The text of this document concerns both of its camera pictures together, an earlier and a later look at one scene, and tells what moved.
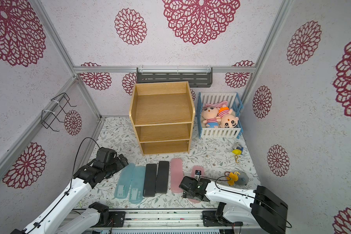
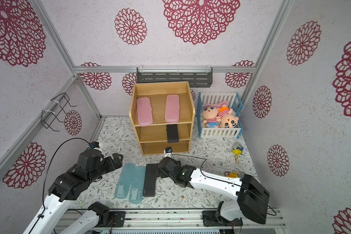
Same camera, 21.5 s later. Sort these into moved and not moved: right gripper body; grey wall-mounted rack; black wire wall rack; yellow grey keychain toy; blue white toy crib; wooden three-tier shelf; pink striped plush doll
Moved: right gripper body
Not moved: wooden three-tier shelf; pink striped plush doll; yellow grey keychain toy; blue white toy crib; black wire wall rack; grey wall-mounted rack
